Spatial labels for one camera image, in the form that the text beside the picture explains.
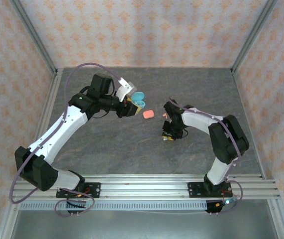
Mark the aluminium frame post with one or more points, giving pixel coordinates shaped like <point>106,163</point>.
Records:
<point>253,35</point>
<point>33,35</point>

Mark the black controller board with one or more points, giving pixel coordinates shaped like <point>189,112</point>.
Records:
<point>77,204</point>
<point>212,206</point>

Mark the aluminium side rail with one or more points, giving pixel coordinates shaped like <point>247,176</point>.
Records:
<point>246,112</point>
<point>46,112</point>

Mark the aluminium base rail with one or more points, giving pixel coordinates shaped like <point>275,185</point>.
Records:
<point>144,186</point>

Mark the blue earbud charging case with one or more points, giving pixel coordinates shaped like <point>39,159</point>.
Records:
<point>139,95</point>

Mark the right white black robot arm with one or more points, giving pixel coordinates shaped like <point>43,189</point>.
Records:
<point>228,139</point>

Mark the grey metal sheet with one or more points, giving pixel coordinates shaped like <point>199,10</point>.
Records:
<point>144,224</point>

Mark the coral earbud charging case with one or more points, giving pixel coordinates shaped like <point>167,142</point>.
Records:
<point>148,114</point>

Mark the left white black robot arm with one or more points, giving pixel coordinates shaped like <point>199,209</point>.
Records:
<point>57,134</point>

